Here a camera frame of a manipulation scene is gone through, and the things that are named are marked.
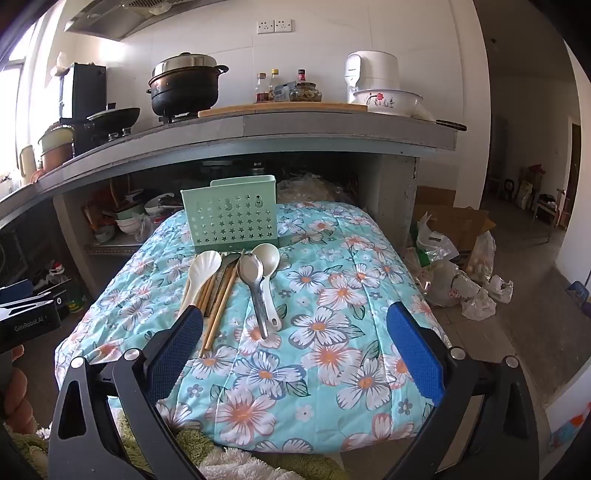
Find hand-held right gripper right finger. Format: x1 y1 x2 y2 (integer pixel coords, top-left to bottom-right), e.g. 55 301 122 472
383 301 541 480

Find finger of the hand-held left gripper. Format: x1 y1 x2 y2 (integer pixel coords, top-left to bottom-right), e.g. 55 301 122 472
0 290 55 320

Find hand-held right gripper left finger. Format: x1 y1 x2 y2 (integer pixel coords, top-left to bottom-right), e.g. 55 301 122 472
48 305 204 480

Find grey metal utensil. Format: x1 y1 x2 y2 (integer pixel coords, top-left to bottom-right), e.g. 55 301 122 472
208 253 243 318

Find white scalloped ceramic spoon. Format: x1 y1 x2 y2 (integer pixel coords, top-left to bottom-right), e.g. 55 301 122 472
178 250 223 319

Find metal spoon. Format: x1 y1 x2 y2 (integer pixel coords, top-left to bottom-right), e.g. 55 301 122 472
236 253 271 340

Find white long-handled soup spoon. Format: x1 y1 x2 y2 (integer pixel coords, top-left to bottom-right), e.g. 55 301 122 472
252 243 283 331

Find green star-cutout utensil holder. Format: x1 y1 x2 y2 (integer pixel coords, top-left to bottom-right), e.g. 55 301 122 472
180 174 296 254

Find person's left forearm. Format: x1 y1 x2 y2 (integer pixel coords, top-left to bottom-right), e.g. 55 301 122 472
0 427 51 480

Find person's left hand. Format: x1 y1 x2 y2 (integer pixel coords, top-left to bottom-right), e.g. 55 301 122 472
0 345 29 435

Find large crumpled plastic bag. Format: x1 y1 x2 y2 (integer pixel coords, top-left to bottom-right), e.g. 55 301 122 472
424 257 498 320

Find turquoise floral quilt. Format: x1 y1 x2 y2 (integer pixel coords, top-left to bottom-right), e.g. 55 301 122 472
54 200 453 455

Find small white plastic bag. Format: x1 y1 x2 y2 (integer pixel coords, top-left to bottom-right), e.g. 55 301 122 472
484 274 514 304

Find cardboard box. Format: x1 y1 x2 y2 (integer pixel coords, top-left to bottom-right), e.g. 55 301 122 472
412 186 498 274

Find pile of white bowls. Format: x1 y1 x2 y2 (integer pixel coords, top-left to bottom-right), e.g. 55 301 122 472
93 188 186 244

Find cream jug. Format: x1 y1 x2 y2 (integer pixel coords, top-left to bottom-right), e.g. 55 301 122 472
18 145 37 184

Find fluffy green white garment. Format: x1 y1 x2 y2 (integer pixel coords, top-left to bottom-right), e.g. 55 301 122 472
113 408 347 480

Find stacked enamel pots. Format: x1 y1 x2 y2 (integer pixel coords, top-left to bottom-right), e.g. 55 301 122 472
38 124 76 172

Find colourful printed sheet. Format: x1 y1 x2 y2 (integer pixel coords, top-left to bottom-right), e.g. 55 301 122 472
546 401 591 457

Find blue stool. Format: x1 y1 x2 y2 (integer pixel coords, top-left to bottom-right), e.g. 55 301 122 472
565 281 591 320

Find black gas stove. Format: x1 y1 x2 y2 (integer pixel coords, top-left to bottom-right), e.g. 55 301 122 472
60 111 204 155

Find clear plastic bags under counter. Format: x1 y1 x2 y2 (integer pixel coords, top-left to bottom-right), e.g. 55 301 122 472
276 172 357 205

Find black frying pan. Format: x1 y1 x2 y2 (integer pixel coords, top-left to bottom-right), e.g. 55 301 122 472
87 107 141 129

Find grey concrete kitchen counter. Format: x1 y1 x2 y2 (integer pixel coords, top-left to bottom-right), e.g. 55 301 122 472
0 104 459 232

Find black cooking pot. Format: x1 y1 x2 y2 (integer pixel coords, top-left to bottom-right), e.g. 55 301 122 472
147 65 230 117

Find white floral basin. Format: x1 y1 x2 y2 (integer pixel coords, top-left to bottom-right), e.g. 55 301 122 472
353 89 424 116

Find wooden cutting board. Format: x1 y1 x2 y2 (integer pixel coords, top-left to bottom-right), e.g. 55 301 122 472
198 102 370 119

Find steel pot lid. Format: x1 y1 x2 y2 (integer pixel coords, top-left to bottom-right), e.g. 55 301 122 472
152 52 218 80

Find glass pickle jar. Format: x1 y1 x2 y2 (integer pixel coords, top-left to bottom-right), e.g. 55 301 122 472
289 82 323 103

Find white rice cooker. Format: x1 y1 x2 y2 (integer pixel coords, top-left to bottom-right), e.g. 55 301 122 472
345 51 401 105

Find steel range hood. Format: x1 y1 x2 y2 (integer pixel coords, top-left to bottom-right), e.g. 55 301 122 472
65 0 185 41

